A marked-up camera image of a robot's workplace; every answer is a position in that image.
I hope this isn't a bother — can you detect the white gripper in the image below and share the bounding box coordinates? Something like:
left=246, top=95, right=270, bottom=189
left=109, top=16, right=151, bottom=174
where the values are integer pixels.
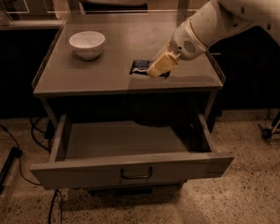
left=147, top=19, right=207, bottom=77

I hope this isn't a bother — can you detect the dark blue rxbar wrapper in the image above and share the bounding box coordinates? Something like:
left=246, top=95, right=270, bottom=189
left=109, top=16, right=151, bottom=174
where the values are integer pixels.
left=130, top=60, right=170, bottom=78

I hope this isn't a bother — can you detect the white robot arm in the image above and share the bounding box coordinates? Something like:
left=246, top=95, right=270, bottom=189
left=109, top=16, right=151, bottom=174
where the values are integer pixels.
left=147, top=0, right=280, bottom=77

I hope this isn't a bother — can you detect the grey cabinet with top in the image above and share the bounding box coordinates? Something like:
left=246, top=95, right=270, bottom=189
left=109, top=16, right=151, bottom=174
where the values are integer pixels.
left=31, top=11, right=226, bottom=196

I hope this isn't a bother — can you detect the open grey top drawer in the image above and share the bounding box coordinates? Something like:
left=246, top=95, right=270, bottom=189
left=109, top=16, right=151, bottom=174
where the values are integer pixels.
left=31, top=114, right=233, bottom=189

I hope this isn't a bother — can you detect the white ceramic bowl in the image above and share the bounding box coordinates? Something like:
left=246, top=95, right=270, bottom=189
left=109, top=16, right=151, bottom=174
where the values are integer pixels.
left=69, top=31, right=105, bottom=60

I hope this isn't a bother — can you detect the wheeled cart at right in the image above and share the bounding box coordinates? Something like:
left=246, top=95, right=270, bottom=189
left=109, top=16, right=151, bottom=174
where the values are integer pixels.
left=259, top=110, right=280, bottom=139

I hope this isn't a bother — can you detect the clear acrylic barrier panel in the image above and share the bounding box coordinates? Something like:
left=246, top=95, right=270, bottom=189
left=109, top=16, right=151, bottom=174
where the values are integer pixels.
left=0, top=0, right=209, bottom=26

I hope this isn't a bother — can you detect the black bar on floor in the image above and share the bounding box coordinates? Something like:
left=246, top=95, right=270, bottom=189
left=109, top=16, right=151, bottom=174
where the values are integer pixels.
left=0, top=147, right=22, bottom=191

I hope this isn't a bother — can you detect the dark metal drawer handle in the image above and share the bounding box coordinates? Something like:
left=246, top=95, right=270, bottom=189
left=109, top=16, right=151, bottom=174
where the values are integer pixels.
left=119, top=166, right=153, bottom=180

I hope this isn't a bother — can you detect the black floor cable front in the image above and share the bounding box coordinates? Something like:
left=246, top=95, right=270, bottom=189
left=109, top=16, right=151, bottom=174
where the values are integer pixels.
left=48, top=189, right=63, bottom=224

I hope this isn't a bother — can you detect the black floor cable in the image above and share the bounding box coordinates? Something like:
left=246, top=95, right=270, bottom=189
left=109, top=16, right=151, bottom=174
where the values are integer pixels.
left=0, top=119, right=43, bottom=187
left=48, top=189, right=63, bottom=224

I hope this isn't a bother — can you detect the black floor cable left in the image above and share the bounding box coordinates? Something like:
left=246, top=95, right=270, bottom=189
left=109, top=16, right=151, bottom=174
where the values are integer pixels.
left=0, top=119, right=43, bottom=187

